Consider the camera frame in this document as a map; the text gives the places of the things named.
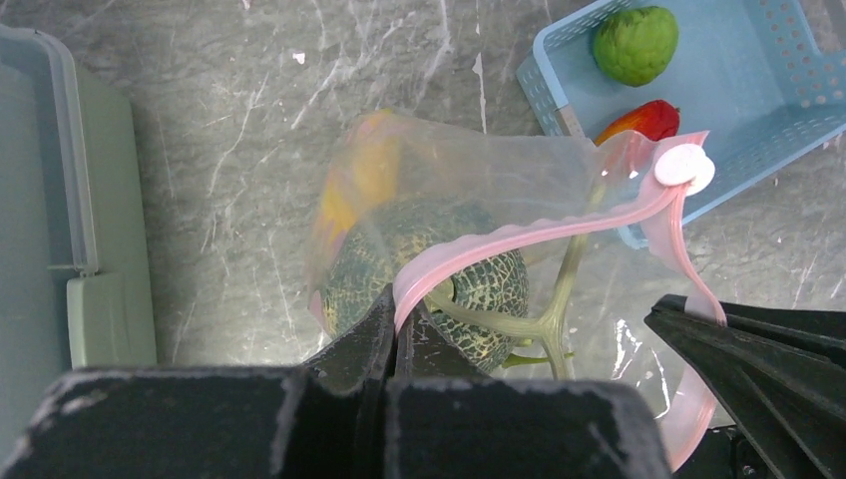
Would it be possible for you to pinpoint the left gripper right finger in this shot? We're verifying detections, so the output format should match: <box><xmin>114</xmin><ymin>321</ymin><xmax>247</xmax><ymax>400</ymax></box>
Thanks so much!
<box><xmin>386</xmin><ymin>305</ymin><xmax>673</xmax><ymax>478</ymax></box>

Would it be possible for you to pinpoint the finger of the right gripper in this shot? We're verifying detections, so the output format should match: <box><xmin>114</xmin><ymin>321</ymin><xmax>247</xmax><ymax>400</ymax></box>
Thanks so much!
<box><xmin>644</xmin><ymin>294</ymin><xmax>845</xmax><ymax>478</ymax></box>

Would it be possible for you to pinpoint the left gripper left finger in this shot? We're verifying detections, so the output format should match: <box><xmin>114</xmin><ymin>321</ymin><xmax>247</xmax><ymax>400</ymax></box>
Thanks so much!
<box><xmin>1</xmin><ymin>288</ymin><xmax>396</xmax><ymax>478</ymax></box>

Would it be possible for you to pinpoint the green netted melon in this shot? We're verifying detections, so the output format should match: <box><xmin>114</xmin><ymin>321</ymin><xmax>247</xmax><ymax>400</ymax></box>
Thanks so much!
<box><xmin>312</xmin><ymin>195</ymin><xmax>587</xmax><ymax>379</ymax></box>

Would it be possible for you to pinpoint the clear zip top bag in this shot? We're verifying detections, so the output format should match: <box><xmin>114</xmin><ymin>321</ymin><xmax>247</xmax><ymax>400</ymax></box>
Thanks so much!
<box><xmin>304</xmin><ymin>109</ymin><xmax>728</xmax><ymax>474</ymax></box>

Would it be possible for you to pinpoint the yellow banana bunch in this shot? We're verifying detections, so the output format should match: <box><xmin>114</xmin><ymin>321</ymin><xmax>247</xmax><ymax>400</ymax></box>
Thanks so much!
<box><xmin>307</xmin><ymin>109</ymin><xmax>401</xmax><ymax>264</ymax></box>

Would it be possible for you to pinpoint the light blue plastic basket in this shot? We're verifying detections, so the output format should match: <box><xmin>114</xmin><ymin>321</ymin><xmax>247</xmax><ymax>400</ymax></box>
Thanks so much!
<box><xmin>517</xmin><ymin>0</ymin><xmax>845</xmax><ymax>223</ymax></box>

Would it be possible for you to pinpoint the light green custard apple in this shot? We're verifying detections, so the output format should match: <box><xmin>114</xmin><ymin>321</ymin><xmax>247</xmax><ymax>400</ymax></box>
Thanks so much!
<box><xmin>592</xmin><ymin>6</ymin><xmax>680</xmax><ymax>88</ymax></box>

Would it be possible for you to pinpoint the clear plastic storage bin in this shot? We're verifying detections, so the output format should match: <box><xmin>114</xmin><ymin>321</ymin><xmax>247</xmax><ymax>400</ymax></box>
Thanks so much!
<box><xmin>1</xmin><ymin>26</ymin><xmax>158</xmax><ymax>456</ymax></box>

